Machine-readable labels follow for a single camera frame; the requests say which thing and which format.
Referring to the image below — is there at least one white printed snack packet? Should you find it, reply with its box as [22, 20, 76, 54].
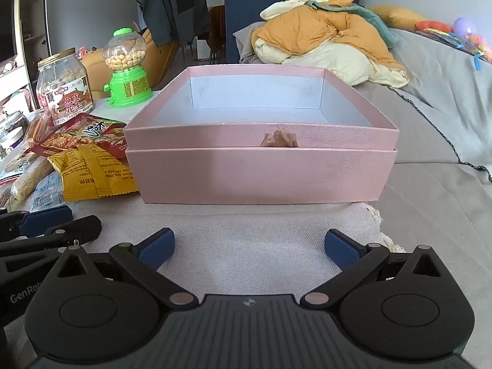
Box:
[0, 148, 39, 186]

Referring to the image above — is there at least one pink cardboard box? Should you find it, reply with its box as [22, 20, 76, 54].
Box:
[123, 65, 399, 205]

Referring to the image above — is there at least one yellow pillow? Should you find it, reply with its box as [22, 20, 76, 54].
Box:
[368, 5, 428, 30]

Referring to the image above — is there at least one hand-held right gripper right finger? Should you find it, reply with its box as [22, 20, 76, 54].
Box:
[300, 228, 442, 310]

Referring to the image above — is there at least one white shelf unit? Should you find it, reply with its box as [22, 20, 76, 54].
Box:
[0, 0, 51, 113]

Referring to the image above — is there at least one dark jacket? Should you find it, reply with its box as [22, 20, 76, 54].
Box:
[136, 0, 210, 47]

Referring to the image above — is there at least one clear packet of orange sticks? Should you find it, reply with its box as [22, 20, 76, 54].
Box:
[24, 108, 54, 147]

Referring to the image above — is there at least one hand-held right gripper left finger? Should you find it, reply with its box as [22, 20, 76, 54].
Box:
[46, 228, 198, 310]

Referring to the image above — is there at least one orange armchair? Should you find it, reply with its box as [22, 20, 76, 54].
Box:
[81, 27, 181, 98]

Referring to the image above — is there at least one yellow snack packet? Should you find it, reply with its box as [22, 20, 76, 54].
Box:
[48, 144, 140, 203]

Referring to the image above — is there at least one orange and cream duvet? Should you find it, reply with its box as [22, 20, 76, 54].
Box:
[252, 0, 410, 88]

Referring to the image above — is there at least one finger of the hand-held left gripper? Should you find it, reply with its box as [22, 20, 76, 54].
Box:
[0, 205, 73, 241]
[0, 216, 102, 258]

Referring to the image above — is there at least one white lidded jar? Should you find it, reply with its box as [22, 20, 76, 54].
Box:
[0, 127, 25, 154]

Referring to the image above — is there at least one red snack packet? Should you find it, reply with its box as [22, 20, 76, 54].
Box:
[31, 113, 128, 159]

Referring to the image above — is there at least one clear packet of grains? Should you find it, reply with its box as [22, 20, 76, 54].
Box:
[10, 154, 54, 201]

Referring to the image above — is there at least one grey sofa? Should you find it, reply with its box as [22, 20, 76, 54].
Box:
[231, 22, 492, 369]

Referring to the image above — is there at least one glass jar with dark contents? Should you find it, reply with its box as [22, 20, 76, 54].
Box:
[0, 111, 30, 139]

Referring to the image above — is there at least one green gumball machine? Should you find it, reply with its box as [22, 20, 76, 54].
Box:
[103, 28, 153, 108]

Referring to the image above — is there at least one blue cabinet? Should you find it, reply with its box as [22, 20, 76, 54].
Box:
[224, 0, 293, 64]

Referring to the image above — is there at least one blue snack packet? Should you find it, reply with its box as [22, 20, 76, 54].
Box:
[29, 171, 67, 213]

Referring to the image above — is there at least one grey pillow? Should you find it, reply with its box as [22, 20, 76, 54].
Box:
[233, 22, 270, 64]

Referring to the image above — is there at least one glass jar of peanuts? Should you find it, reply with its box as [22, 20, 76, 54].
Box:
[36, 48, 95, 124]

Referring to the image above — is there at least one wooden chair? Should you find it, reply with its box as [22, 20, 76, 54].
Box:
[208, 5, 227, 64]

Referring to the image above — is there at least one pile of colourful toys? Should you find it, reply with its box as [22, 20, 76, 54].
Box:
[414, 17, 492, 70]

